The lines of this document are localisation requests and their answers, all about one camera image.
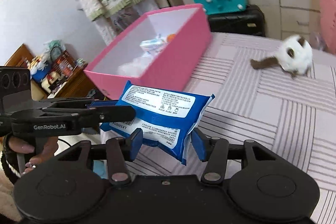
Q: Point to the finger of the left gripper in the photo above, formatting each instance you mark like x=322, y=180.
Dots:
x=98, y=114
x=76, y=103

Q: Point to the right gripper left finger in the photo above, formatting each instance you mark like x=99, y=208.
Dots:
x=118, y=152

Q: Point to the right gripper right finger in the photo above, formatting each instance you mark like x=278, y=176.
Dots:
x=213, y=151

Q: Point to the white mesh bath puff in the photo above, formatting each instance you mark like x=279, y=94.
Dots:
x=136, y=67

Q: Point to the blue wet wipes pack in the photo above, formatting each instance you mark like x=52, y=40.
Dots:
x=166, y=117

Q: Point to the white tissue pack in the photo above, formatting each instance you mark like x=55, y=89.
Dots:
x=154, y=46

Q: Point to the orange sponge ball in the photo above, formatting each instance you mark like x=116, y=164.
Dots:
x=170, y=38

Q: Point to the white round plush toy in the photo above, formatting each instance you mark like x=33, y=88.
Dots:
x=294, y=56

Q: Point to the person's left hand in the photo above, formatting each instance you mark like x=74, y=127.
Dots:
x=22, y=147

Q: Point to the wooden shelf with clutter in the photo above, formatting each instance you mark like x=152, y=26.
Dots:
x=54, y=73

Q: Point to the pink storage box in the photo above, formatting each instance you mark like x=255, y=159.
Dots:
x=171, y=68

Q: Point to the striped pink table cloth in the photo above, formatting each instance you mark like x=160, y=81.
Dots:
x=294, y=117

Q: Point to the black suitcase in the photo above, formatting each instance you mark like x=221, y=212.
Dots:
x=251, y=21

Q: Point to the pink paper shopping bag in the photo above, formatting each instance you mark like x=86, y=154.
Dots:
x=327, y=23

